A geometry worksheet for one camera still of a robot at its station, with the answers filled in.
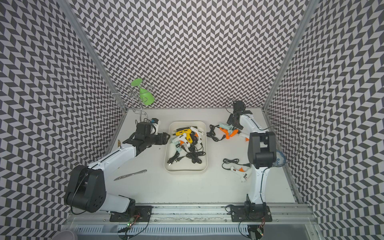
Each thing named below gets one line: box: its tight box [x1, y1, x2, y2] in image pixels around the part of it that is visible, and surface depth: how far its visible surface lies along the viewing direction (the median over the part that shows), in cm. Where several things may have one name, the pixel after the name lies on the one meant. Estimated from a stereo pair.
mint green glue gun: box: [171, 140, 182, 152], surface depth 96 cm
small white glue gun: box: [188, 126, 204, 144], surface depth 101 cm
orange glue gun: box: [219, 127, 239, 140], surface depth 103 cm
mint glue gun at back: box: [218, 122, 236, 133], surface depth 104 cm
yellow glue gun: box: [172, 128, 194, 144], surface depth 100 cm
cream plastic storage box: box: [164, 120, 209, 175], surface depth 92 cm
